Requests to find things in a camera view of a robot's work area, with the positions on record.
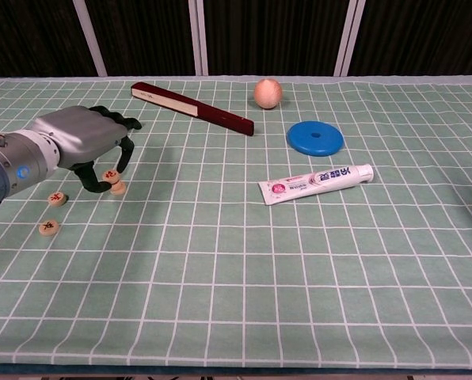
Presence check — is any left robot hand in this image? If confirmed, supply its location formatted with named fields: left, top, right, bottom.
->
left=30, top=104, right=143, bottom=194

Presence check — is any dark red folded fan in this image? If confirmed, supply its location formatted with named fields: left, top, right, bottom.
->
left=130, top=82, right=256, bottom=137

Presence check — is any peach coloured ball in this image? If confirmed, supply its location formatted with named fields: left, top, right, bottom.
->
left=253, top=78, right=284, bottom=110

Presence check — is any blue disc with hole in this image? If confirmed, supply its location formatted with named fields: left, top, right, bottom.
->
left=286, top=120, right=344, bottom=158

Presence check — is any white toothpaste tube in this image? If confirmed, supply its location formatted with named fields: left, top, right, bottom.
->
left=257, top=164, right=375, bottom=206

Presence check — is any green checkered tablecloth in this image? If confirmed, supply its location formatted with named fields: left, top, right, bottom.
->
left=0, top=74, right=472, bottom=367

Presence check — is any white partition post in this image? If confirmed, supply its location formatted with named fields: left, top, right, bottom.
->
left=187, top=0, right=210, bottom=77
left=71, top=0, right=108, bottom=78
left=333, top=0, right=367, bottom=78

